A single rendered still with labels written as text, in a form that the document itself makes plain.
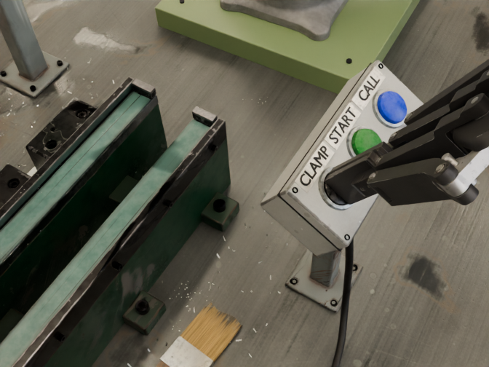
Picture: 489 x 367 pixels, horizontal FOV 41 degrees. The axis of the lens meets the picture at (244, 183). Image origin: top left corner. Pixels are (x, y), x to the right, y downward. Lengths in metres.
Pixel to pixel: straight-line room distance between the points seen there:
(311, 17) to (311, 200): 0.51
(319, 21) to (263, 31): 0.09
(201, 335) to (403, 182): 0.40
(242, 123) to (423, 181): 0.56
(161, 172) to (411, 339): 0.34
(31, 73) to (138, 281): 0.41
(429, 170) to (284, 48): 0.61
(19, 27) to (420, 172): 0.70
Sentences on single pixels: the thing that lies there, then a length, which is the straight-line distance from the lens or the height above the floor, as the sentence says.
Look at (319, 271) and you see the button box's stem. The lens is 0.76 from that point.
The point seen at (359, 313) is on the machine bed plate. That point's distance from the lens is 0.78.
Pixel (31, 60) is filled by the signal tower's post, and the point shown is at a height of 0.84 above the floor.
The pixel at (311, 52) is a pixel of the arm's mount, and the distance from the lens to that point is 0.97.
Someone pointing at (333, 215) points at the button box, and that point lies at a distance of 0.53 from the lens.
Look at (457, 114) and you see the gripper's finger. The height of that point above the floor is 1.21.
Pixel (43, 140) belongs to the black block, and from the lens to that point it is 0.88.
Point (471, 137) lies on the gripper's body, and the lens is 0.38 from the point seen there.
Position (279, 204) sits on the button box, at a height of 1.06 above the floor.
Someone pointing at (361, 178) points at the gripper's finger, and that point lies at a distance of 0.49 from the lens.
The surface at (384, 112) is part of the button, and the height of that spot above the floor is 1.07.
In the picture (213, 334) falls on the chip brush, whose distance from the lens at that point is 0.76.
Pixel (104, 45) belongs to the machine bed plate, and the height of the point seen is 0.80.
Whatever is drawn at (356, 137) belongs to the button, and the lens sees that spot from 0.56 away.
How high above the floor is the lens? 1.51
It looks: 55 degrees down
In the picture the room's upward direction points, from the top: 3 degrees counter-clockwise
